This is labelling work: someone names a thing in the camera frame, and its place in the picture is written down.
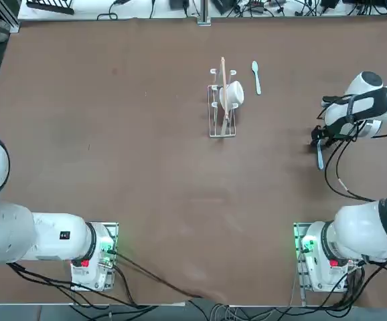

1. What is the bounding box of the black cable on table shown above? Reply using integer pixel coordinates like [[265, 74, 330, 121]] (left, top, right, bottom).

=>
[[112, 250, 204, 299]]

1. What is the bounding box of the aluminium frame corner post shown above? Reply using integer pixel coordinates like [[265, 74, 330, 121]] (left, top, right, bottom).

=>
[[0, 0, 21, 33]]

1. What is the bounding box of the aluminium upright post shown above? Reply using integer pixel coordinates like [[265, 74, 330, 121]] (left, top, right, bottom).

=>
[[196, 0, 212, 26]]

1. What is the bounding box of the blue plastic spoon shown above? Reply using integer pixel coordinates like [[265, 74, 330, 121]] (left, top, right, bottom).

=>
[[316, 139, 325, 171]]

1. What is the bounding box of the black ribbed power adapter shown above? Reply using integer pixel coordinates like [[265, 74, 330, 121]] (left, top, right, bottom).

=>
[[212, 0, 238, 16]]

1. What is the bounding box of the white cup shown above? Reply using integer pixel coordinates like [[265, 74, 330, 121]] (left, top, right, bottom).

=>
[[219, 80, 246, 111]]

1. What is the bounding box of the black base cable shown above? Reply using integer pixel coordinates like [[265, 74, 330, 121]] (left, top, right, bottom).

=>
[[7, 262, 139, 307], [327, 249, 387, 310]]

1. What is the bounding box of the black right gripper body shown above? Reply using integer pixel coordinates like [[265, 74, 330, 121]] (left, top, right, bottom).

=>
[[327, 124, 364, 142]]

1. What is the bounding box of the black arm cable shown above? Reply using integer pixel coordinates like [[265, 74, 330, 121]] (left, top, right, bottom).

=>
[[323, 133, 377, 203], [334, 142, 375, 201]]

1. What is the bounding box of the green plastic spoon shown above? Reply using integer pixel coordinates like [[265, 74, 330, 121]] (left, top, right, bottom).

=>
[[250, 60, 262, 96]]

